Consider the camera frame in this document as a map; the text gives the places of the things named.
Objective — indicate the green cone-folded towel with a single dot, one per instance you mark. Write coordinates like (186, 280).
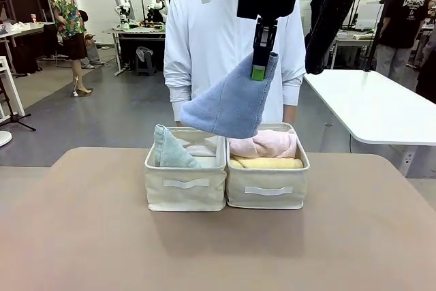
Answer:
(170, 153)

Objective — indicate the tall black tripod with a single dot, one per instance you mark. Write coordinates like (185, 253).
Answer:
(376, 32)

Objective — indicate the low black tripod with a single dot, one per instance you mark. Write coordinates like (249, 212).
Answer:
(15, 114)

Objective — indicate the yellow towel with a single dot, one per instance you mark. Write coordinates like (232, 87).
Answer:
(269, 164)

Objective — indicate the pink towel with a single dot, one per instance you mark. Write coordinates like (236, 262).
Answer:
(269, 144)

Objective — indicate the white round stand base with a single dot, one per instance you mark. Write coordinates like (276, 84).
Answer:
(4, 138)

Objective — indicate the grey background robot table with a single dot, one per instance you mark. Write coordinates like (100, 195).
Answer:
(139, 37)

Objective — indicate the woman in floral dress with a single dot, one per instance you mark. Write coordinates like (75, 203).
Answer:
(68, 25)

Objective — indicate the stool with grey cloth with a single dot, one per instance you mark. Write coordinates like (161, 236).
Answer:
(144, 57)

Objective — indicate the large white table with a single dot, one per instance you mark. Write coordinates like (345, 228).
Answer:
(374, 103)

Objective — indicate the person in black printed shirt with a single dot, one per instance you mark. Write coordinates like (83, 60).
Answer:
(402, 22)

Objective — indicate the person's left forearm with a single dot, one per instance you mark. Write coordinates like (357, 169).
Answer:
(291, 114)

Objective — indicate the person's right forearm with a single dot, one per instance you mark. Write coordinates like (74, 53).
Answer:
(180, 122)

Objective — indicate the beige fabric bin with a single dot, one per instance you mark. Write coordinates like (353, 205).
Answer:
(269, 188)
(185, 188)

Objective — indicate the white shelf frame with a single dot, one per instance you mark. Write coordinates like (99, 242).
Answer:
(12, 83)

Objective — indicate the blue cone-folded towel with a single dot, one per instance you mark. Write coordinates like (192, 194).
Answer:
(231, 107)

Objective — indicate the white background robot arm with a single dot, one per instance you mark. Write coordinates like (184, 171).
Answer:
(159, 3)
(123, 1)

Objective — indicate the person in white jacket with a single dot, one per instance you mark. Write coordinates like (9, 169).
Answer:
(204, 49)

